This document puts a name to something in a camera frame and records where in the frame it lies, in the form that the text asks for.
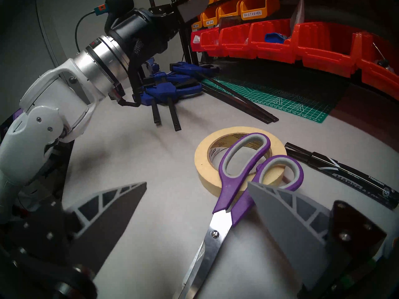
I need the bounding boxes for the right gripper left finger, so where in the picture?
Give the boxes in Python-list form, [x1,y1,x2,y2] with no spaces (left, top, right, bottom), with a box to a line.
[6,182,147,275]

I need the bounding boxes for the black metal fixture stand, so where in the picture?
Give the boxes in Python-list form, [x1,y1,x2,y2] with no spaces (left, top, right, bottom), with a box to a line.
[147,0,200,65]

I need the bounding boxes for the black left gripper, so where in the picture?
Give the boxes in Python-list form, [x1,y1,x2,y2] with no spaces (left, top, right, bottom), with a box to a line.
[108,0,210,57]

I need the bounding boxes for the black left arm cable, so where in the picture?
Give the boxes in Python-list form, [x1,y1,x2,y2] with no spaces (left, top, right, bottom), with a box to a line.
[118,38,147,108]

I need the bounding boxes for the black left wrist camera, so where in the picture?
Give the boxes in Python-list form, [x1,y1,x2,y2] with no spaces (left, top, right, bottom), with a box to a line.
[95,0,135,25]

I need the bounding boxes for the black marker pen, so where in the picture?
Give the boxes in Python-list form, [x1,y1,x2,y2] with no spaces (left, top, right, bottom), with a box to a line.
[284,142,399,210]

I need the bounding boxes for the purple handled scissors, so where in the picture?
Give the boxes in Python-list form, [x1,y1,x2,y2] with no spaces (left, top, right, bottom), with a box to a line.
[175,133,304,299]

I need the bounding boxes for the pile of blue clamps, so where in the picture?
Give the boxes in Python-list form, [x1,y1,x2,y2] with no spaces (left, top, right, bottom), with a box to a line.
[132,60,220,132]

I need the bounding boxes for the beige masking tape roll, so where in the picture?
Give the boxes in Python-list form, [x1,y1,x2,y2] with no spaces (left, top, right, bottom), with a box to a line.
[194,126,287,197]

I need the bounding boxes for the small blue plastic part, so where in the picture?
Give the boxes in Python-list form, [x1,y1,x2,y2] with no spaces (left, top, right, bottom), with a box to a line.
[265,32,287,44]

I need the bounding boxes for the red plastic storage bin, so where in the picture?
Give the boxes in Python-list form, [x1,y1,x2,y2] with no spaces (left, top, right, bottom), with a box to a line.
[218,23,259,59]
[291,21,359,78]
[352,32,399,101]
[249,20,300,64]
[190,29,203,53]
[199,27,225,57]

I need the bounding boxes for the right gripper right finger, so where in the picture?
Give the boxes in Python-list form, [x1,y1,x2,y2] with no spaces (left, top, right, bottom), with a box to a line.
[248,182,387,291]

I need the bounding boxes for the green cutting mat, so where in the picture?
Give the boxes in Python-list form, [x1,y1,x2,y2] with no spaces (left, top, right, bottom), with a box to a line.
[201,63,331,124]

